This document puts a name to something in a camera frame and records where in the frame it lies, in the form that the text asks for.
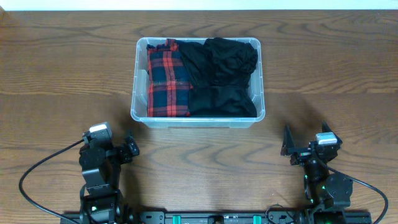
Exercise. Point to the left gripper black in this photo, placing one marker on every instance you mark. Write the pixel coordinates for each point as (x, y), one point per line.
(125, 156)

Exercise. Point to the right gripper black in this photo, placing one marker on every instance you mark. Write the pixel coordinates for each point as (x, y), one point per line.
(288, 149)

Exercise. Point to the red plaid cloth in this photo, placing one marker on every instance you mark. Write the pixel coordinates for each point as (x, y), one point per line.
(168, 93)

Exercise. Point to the large black cloth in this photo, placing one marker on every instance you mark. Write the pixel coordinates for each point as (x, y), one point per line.
(220, 71)

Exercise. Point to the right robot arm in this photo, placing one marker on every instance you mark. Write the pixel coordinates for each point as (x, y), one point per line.
(329, 193)

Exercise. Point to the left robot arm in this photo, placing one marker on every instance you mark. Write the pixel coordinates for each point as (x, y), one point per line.
(100, 197)

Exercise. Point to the clear plastic storage container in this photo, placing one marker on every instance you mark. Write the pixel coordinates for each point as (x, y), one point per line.
(141, 83)

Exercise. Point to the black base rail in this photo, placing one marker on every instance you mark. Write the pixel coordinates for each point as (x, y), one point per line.
(271, 216)

